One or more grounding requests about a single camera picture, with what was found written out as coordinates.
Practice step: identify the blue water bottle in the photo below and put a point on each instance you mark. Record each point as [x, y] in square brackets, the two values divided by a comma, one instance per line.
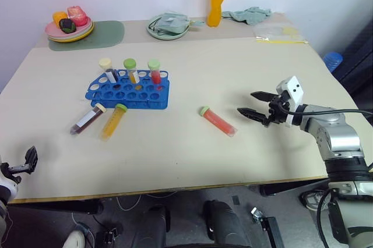
[332, 61]

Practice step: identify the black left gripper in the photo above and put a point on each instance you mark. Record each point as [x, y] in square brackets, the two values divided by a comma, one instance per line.
[18, 169]

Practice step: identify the black bag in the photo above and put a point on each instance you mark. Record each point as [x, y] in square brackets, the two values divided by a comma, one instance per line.
[358, 64]

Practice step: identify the grey sneaker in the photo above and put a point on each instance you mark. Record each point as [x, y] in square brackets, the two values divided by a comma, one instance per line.
[313, 200]

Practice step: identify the clear plastic zip bag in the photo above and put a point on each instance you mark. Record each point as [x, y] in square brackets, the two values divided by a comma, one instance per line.
[277, 34]

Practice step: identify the green-capped yellow liquid tube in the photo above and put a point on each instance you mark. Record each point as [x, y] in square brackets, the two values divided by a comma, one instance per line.
[112, 123]
[132, 71]

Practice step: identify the dark purple toy food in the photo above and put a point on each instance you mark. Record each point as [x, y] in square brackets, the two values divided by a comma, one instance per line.
[67, 25]

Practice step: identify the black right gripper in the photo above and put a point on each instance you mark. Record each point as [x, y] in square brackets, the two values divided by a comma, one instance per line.
[278, 112]

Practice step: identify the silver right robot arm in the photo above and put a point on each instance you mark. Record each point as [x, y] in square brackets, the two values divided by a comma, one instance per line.
[341, 140]

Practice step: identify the pale green plate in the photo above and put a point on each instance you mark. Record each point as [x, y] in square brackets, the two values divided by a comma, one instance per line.
[166, 36]

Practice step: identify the pale green cloth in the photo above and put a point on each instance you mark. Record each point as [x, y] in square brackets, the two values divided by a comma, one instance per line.
[250, 15]

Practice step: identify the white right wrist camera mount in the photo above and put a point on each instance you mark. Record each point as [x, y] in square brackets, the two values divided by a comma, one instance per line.
[295, 89]

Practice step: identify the small black floor device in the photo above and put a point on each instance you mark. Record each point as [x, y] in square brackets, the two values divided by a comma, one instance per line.
[109, 234]

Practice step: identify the orange toy food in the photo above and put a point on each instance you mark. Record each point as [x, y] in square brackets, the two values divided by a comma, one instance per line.
[59, 16]

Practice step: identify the cream-capped labelled dark tube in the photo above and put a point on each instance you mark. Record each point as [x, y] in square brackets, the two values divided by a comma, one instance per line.
[109, 70]
[87, 120]

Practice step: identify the pink plate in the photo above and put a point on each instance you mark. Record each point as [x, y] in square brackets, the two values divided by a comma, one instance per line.
[52, 30]

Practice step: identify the pink toy food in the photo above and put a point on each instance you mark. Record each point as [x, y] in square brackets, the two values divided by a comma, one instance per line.
[77, 15]

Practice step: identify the blue test tube rack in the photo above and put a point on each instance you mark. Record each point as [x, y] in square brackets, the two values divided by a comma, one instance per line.
[128, 95]

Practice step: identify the black caster bracket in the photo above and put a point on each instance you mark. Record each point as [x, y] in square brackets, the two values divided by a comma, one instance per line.
[269, 229]

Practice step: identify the pale green fabric pouch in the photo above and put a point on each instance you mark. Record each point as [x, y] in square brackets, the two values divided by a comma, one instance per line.
[170, 24]

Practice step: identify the black table frame bar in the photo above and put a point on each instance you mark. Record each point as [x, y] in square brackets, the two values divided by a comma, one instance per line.
[291, 188]

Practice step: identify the green-capped red liquid tube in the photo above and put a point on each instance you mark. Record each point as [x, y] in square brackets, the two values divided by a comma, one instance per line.
[218, 121]
[155, 73]

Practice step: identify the green placemat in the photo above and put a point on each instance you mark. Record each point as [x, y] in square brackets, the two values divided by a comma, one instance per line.
[107, 35]

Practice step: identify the white shoe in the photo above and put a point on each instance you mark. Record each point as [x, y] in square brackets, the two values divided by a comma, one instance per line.
[74, 239]

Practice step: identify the dark rounded shape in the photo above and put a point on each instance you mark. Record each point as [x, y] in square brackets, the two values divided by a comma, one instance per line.
[151, 227]
[224, 224]

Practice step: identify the yellow plate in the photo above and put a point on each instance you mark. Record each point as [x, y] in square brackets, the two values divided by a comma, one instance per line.
[84, 35]

